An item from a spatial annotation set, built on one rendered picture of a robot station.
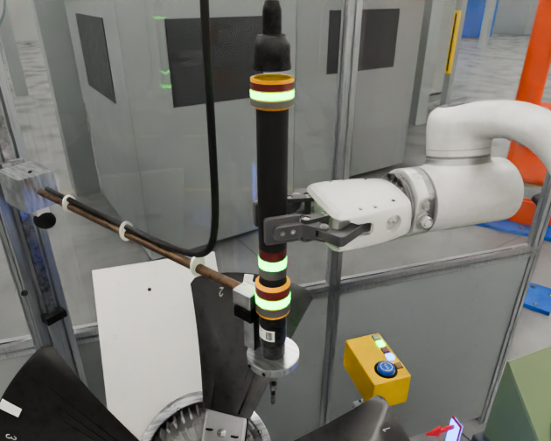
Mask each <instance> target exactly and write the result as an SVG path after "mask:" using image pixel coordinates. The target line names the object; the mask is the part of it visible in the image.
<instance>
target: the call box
mask: <svg viewBox="0 0 551 441"><path fill-rule="evenodd" d="M375 334H378V335H379V336H380V334H379V333H375ZM372 335H374V334H371V335H367V336H363V337H358V338H355V339H348V340H346V341H345V354H344V367H345V369H346V371H347V373H348V374H349V375H350V377H351V378H352V381H353V382H354V384H355V386H356V387H357V389H358V391H359V392H360V394H361V395H362V397H363V399H364V400H365V401H367V400H369V399H370V398H372V397H374V396H376V395H378V396H382V397H384V398H385V399H386V400H387V402H388V403H389V405H390V406H392V405H395V404H398V403H404V402H406V401H407V397H408V388H409V383H410V379H411V375H410V373H409V372H408V371H407V369H406V368H405V367H404V366H403V365H402V366H403V368H401V369H397V368H396V367H394V374H392V375H389V376H386V375H383V374H381V373H379V371H378V363H380V362H381V361H388V359H387V357H386V356H385V355H386V354H390V353H392V354H393V356H394V357H395V359H393V360H390V361H389V362H391V363H392V364H393V365H394V363H395V362H399V361H400V360H399V359H398V358H397V356H396V355H395V354H394V352H393V351H392V350H391V348H390V347H389V346H388V344H387V343H386V341H385V340H384V339H383V338H382V337H381V336H380V340H382V341H383V342H384V343H385V347H387V348H388V349H389V350H390V353H383V352H382V351H381V350H380V347H378V345H377V344H376V341H378V340H376V341H374V340H373V338H372ZM381 347H383V346H381ZM401 364H402V363H401Z"/></svg>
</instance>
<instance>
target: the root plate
mask: <svg viewBox="0 0 551 441"><path fill-rule="evenodd" d="M206 428H211V429H213V430H211V431H209V430H206ZM222 428H223V429H225V431H226V435H225V436H224V437H218V436H217V431H218V430H220V429H222ZM246 428H247V419H246V418H243V417H238V416H232V415H228V414H225V413H221V412H218V411H214V410H210V409H207V410H206V415H205V421H204V428H203V434H202V440H201V441H245V435H246ZM231 435H235V436H239V438H232V437H231Z"/></svg>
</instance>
